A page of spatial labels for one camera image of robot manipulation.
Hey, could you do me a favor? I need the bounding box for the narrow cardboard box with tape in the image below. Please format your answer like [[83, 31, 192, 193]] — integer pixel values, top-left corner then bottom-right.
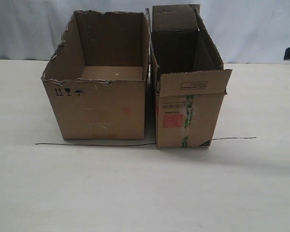
[[146, 4, 232, 148]]

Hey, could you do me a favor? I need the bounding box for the large open cardboard box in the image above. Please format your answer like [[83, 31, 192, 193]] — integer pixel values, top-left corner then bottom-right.
[[41, 10, 149, 140]]

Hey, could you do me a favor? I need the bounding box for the thin dark line marker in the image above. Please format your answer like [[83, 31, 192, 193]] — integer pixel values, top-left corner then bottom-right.
[[34, 137, 257, 147]]

